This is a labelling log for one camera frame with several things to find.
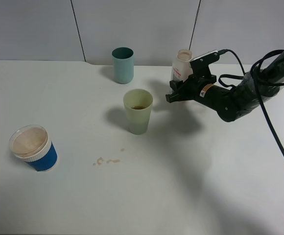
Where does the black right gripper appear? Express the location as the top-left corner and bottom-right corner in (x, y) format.
(166, 66), (216, 103)

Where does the black camera cable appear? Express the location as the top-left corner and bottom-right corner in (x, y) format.
(216, 48), (284, 186)

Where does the clear plastic beverage bottle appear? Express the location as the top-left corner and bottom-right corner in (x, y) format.
(171, 49), (192, 83)

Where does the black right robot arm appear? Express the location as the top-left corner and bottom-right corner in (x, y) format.
(166, 49), (284, 122)

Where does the blue white ribbed cup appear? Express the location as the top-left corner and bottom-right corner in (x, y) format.
(9, 125), (58, 172)

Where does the teal plastic cup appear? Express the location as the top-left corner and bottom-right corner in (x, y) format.
(112, 47), (134, 84)

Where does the light green plastic cup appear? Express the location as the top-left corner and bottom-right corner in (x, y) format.
(123, 89), (153, 135)

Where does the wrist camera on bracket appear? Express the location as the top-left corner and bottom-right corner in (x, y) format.
(189, 50), (220, 77)

